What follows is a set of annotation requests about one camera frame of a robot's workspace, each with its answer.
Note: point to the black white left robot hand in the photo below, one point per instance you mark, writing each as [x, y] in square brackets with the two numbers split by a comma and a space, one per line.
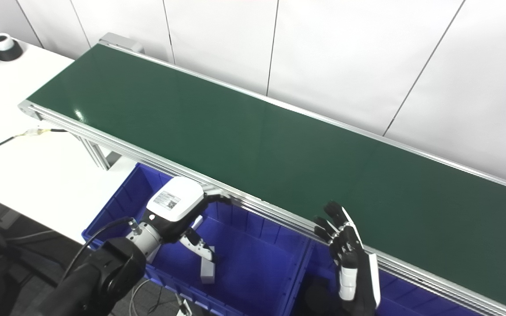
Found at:
[176, 199]

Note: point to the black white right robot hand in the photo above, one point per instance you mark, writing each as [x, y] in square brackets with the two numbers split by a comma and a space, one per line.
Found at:
[354, 272]

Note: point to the white rectangular block part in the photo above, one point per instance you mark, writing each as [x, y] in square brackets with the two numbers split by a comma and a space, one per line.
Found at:
[207, 272]

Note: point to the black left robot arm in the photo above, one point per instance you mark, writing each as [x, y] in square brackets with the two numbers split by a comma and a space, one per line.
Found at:
[104, 272]

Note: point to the blue plastic bin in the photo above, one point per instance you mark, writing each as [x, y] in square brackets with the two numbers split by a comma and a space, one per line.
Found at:
[406, 294]
[257, 263]

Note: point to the aluminium conveyor support leg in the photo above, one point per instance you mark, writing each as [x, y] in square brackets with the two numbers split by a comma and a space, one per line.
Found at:
[97, 153]

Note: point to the grey conveyor motor housing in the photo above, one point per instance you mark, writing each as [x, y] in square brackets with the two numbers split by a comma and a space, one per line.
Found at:
[121, 42]

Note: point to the black white cone part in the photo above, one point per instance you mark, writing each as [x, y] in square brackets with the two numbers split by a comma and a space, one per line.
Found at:
[6, 50]

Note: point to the green conveyor belt aluminium frame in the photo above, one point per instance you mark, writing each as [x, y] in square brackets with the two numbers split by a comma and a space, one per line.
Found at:
[257, 145]

